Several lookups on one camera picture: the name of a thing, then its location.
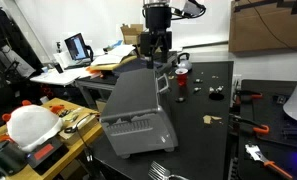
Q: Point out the tan tape scrap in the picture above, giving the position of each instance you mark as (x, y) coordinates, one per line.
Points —
(208, 119)

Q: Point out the black scale with red display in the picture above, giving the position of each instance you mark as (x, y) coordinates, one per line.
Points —
(44, 153)

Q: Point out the dark blue folder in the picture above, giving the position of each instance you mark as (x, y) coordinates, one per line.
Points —
(131, 66)

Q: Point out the open laptop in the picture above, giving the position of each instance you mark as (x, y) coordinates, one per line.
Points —
(75, 46)

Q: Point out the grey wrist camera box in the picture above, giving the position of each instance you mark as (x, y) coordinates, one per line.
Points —
(193, 8)

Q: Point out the white paper stack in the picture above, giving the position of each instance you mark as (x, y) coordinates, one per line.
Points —
(113, 55)

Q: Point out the wooden table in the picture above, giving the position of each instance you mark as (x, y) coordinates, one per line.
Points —
(78, 141)

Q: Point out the large cardboard sheet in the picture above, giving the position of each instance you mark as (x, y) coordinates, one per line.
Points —
(268, 30)

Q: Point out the small wrapper scrap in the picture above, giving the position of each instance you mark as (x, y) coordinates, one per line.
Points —
(214, 77)

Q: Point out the small open cardboard box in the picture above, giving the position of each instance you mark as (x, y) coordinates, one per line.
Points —
(132, 33)

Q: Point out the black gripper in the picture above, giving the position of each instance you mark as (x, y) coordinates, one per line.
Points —
(158, 20)

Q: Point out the yellow folder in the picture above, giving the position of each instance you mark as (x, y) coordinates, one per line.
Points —
(101, 67)

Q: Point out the red plastic cup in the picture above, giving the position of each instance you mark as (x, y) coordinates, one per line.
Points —
(181, 79)

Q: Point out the gold foil scrap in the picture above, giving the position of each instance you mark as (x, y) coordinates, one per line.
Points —
(170, 77)

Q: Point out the grey toaster oven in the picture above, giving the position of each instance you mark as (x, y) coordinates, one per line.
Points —
(134, 100)

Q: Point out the metal spoon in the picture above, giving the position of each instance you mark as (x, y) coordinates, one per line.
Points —
(79, 121)

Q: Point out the silver fork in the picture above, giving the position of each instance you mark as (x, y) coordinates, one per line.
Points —
(159, 171)

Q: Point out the black breadboard table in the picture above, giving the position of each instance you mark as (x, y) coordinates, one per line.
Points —
(274, 140)

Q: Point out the white desk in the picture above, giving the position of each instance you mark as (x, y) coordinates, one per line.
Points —
(59, 78)

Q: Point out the black round device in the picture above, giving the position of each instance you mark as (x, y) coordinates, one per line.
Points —
(4, 158)

